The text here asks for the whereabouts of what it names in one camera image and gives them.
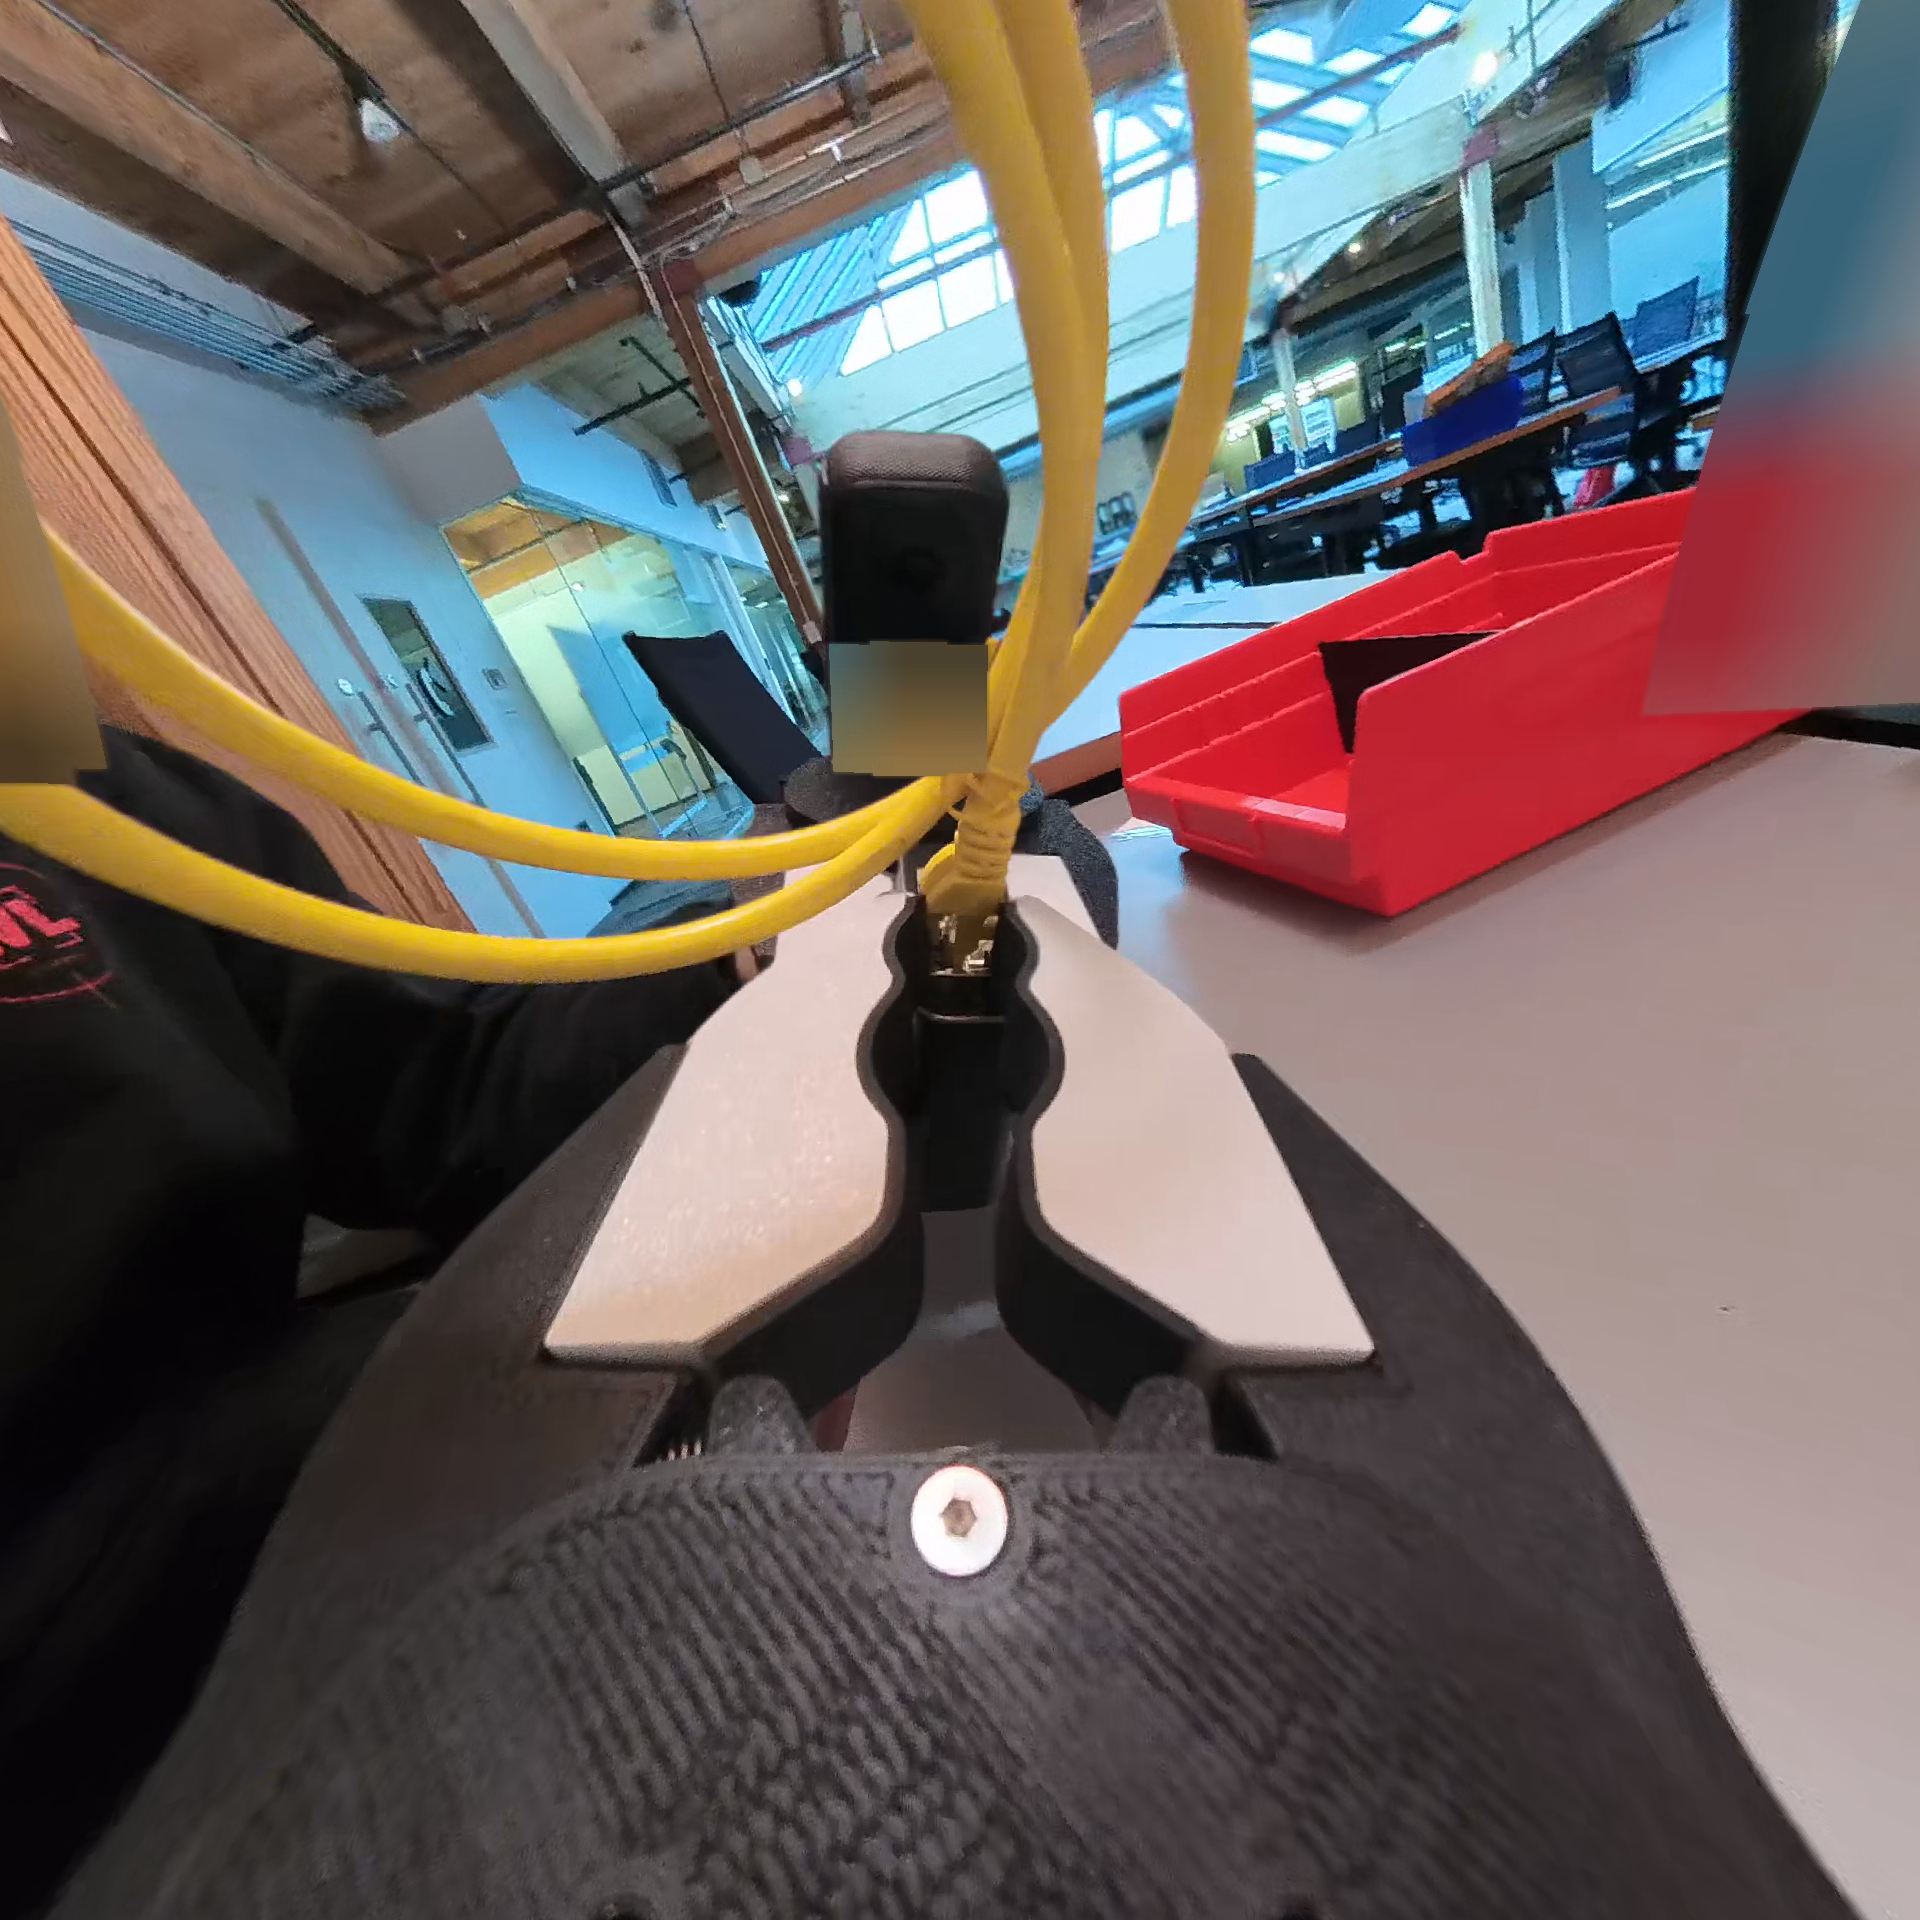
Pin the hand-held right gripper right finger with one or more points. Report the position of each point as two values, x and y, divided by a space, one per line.
1184 1182

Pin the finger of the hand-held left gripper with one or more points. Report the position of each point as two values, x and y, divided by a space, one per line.
1053 880
836 927

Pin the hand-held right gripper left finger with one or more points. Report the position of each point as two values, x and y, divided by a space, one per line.
736 1182

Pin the black ethernet splitter box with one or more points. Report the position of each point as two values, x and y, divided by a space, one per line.
963 1125

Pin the wooden support column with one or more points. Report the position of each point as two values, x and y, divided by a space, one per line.
736 421

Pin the black office chair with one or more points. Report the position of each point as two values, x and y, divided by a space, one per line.
723 704

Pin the skylight window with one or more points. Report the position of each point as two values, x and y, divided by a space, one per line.
931 255

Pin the red plastic bin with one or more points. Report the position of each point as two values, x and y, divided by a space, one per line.
1352 836

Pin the person's black hoodie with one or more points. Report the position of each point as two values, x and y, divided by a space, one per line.
120 1204

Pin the ceiling track light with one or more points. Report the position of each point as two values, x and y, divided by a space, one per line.
381 118

